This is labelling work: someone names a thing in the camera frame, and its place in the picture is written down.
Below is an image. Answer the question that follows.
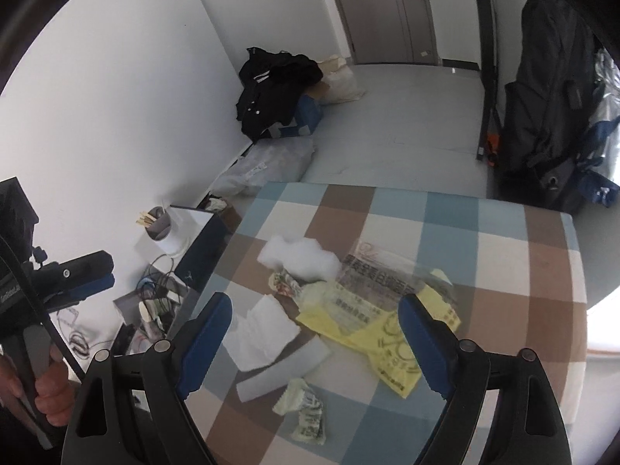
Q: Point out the printed wrapper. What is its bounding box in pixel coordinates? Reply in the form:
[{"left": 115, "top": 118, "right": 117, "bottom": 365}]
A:
[{"left": 268, "top": 270, "right": 303, "bottom": 301}]

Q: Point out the beige cloth bag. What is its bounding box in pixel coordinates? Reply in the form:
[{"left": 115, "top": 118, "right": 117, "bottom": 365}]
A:
[{"left": 317, "top": 56, "right": 366, "bottom": 105}]

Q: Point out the white and black box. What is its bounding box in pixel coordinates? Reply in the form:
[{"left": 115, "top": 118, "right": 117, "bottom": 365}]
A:
[{"left": 153, "top": 206, "right": 230, "bottom": 293}]

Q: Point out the person's left hand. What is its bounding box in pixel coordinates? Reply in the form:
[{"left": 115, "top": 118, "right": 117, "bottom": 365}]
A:
[{"left": 1, "top": 344, "right": 77, "bottom": 427}]

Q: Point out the clear bread wrapper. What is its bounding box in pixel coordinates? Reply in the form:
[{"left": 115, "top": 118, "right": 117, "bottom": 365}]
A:
[{"left": 336, "top": 239, "right": 456, "bottom": 312}]

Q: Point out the snack wrapper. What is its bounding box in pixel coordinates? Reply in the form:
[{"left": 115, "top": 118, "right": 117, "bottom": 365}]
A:
[{"left": 272, "top": 378, "right": 326, "bottom": 445}]

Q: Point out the grey door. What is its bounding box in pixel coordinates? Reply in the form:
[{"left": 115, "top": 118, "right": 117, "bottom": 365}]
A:
[{"left": 335, "top": 0, "right": 439, "bottom": 65}]

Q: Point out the grey plastic parcel bag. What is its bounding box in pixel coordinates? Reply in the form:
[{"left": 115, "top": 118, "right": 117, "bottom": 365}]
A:
[{"left": 210, "top": 136, "right": 315, "bottom": 197}]

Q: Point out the checkered tablecloth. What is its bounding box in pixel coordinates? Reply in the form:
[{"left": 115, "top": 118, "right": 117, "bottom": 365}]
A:
[{"left": 188, "top": 183, "right": 586, "bottom": 464}]

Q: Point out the white foam sheet roll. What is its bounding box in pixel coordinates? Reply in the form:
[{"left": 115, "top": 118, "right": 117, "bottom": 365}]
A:
[{"left": 236, "top": 337, "right": 331, "bottom": 403}]

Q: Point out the white tissue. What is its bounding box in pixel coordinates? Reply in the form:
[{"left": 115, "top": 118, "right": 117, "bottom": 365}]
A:
[{"left": 223, "top": 295, "right": 301, "bottom": 372}]

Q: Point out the blue cardboard box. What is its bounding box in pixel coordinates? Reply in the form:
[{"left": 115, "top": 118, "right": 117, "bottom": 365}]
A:
[{"left": 266, "top": 95, "right": 323, "bottom": 139}]

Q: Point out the grey cup with sticks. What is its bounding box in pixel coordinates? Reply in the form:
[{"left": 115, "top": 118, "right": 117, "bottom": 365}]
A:
[{"left": 136, "top": 206, "right": 171, "bottom": 241}]

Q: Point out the yellow plastic bag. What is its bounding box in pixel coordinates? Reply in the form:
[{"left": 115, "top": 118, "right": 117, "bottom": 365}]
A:
[{"left": 294, "top": 281, "right": 462, "bottom": 398}]

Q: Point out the black backpack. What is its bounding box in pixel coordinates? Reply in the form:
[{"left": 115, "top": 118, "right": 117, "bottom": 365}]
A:
[{"left": 499, "top": 0, "right": 599, "bottom": 214}]

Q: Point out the black clothes pile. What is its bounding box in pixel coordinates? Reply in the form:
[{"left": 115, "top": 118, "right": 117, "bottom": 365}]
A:
[{"left": 235, "top": 46, "right": 324, "bottom": 143}]

